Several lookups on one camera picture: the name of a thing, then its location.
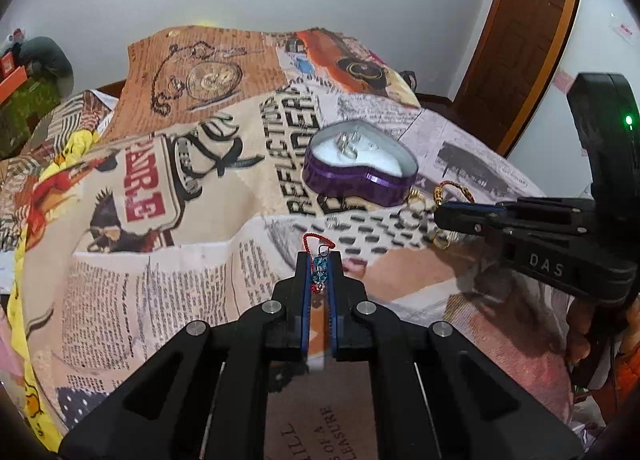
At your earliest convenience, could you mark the green patterned cloth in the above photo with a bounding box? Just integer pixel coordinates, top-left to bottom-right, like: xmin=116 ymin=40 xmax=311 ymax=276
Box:
xmin=0 ymin=74 xmax=65 ymax=159

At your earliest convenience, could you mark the dark wooden bed frame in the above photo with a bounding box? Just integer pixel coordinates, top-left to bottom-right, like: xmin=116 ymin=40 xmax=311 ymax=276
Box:
xmin=93 ymin=80 xmax=455 ymax=115

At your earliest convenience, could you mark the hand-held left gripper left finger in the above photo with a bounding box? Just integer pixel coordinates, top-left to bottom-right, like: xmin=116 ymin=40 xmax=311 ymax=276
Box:
xmin=59 ymin=252 xmax=311 ymax=460

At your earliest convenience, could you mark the orange box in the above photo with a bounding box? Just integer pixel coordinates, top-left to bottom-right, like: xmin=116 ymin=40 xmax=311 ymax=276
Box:
xmin=0 ymin=52 xmax=29 ymax=103

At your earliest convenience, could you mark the person's right hand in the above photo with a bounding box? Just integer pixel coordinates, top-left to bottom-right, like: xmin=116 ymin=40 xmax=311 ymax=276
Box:
xmin=565 ymin=296 xmax=603 ymax=375

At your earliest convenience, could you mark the brown wooden door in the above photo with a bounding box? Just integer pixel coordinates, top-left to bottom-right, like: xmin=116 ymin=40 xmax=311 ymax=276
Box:
xmin=448 ymin=0 xmax=587 ymax=158

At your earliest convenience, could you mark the blue bead red cord bracelet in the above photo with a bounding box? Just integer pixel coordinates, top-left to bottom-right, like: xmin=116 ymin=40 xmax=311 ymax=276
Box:
xmin=302 ymin=233 xmax=335 ymax=297

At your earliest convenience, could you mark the large silver ring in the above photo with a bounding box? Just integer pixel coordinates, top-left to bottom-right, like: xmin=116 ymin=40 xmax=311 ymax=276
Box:
xmin=333 ymin=132 xmax=363 ymax=160

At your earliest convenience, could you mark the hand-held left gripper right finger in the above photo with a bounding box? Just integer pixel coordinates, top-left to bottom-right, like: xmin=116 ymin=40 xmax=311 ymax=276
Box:
xmin=324 ymin=250 xmax=584 ymax=460

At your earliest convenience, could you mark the red cord gold bead bracelet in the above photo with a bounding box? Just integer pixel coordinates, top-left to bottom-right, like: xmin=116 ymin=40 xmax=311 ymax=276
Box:
xmin=433 ymin=181 xmax=476 ymax=207

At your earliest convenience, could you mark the yellow printed cloth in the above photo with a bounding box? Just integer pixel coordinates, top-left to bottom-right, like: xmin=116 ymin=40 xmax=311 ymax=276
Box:
xmin=12 ymin=129 xmax=103 ymax=452

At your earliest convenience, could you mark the dark grey bag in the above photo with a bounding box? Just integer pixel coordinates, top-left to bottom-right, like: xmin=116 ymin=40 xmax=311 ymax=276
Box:
xmin=18 ymin=36 xmax=76 ymax=93

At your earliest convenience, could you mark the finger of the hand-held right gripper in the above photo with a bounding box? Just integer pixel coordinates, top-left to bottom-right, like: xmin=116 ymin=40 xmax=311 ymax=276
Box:
xmin=442 ymin=198 xmax=597 ymax=222
xmin=433 ymin=210 xmax=596 ymax=247

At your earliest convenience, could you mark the purple heart-shaped tin box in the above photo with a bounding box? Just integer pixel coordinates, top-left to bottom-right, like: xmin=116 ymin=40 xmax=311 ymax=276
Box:
xmin=302 ymin=120 xmax=420 ymax=208

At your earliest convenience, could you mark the printed newspaper pattern blanket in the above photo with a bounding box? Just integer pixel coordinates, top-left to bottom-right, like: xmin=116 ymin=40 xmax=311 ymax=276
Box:
xmin=0 ymin=25 xmax=576 ymax=460

